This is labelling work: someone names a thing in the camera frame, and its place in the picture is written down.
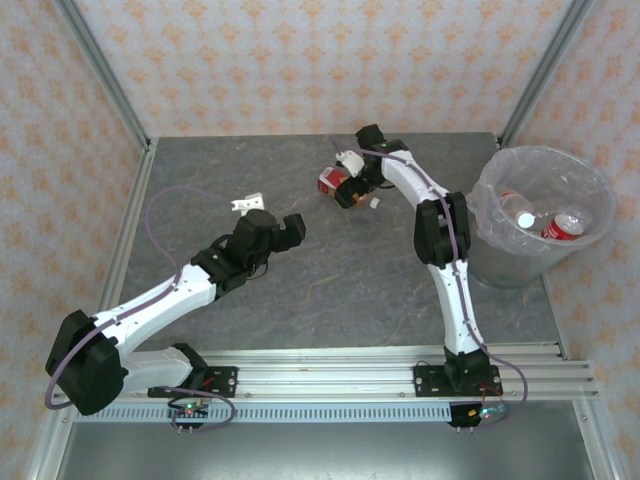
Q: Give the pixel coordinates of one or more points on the red and brown drink carton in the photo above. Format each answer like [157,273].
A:
[327,181]

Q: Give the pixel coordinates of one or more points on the red-white label bottle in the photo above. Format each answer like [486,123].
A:
[525,219]

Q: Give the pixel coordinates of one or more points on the red-label bottle with red cap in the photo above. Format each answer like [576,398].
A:
[555,231]

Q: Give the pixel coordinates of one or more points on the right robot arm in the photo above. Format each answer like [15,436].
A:
[457,290]

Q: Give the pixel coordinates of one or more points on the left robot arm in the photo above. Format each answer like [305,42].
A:
[150,305]

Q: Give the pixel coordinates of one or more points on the clear plastic bin liner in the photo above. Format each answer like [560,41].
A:
[490,200]

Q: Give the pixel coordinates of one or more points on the grey round waste bin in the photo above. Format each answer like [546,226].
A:
[505,270]

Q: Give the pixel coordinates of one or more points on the small white loose cap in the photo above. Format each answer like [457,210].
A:
[374,202]

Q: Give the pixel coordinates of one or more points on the grey metal panel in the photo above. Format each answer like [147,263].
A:
[320,450]

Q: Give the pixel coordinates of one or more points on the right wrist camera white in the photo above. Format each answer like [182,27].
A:
[352,162]

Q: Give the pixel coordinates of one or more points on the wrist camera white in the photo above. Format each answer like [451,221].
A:
[352,162]
[250,202]

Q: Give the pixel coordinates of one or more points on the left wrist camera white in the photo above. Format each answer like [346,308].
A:
[250,202]

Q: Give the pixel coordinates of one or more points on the aluminium table side rail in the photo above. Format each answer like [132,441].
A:
[142,175]
[555,320]

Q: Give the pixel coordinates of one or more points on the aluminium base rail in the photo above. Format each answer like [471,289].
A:
[325,375]

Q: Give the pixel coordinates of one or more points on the aluminium corner post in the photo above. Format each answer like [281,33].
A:
[105,75]
[540,75]

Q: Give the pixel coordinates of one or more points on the aluminium lower frame bar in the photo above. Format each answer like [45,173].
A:
[50,440]
[597,440]

